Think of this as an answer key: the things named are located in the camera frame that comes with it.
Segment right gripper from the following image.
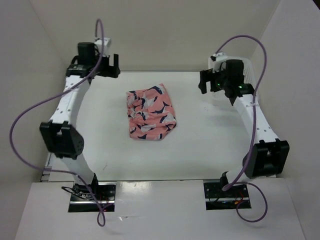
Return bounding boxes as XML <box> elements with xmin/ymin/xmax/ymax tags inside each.
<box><xmin>198</xmin><ymin>65</ymin><xmax>231</xmax><ymax>94</ymax></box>

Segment pink shark print shorts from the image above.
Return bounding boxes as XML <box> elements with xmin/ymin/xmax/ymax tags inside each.
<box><xmin>126</xmin><ymin>83</ymin><xmax>177</xmax><ymax>141</ymax></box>

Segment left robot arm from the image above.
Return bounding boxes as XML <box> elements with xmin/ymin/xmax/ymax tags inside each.
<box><xmin>39</xmin><ymin>38</ymin><xmax>121</xmax><ymax>201</ymax></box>

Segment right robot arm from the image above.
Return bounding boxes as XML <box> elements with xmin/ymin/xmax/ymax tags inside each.
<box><xmin>198</xmin><ymin>54</ymin><xmax>290</xmax><ymax>197</ymax></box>

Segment white plastic basket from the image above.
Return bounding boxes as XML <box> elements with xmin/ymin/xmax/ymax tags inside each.
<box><xmin>210</xmin><ymin>55</ymin><xmax>257</xmax><ymax>108</ymax></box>

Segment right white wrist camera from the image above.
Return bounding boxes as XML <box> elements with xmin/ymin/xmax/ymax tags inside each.
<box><xmin>208</xmin><ymin>52</ymin><xmax>228</xmax><ymax>73</ymax></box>

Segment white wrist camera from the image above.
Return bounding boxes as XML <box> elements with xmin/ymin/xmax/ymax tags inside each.
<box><xmin>94</xmin><ymin>37</ymin><xmax>111</xmax><ymax>57</ymax></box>
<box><xmin>208</xmin><ymin>52</ymin><xmax>228</xmax><ymax>73</ymax></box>

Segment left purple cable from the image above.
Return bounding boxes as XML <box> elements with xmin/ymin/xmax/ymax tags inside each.
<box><xmin>9</xmin><ymin>18</ymin><xmax>114</xmax><ymax>228</ymax></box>

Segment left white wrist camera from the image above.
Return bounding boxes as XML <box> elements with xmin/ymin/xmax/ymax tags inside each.
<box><xmin>94</xmin><ymin>37</ymin><xmax>111</xmax><ymax>57</ymax></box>

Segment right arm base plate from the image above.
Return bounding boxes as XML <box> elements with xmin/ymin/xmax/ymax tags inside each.
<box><xmin>203</xmin><ymin>181</ymin><xmax>252</xmax><ymax>211</ymax></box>

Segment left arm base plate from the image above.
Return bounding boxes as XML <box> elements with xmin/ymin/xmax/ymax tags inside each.
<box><xmin>61</xmin><ymin>182</ymin><xmax>116</xmax><ymax>213</ymax></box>

